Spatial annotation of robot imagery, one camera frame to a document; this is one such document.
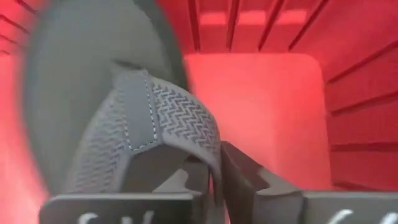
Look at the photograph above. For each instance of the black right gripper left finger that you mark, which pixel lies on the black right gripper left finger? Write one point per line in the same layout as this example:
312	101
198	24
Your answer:
146	168

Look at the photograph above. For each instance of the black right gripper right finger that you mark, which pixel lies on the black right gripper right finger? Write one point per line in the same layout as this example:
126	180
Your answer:
239	177

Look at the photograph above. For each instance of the red plastic bin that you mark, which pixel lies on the red plastic bin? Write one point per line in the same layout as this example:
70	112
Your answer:
264	109

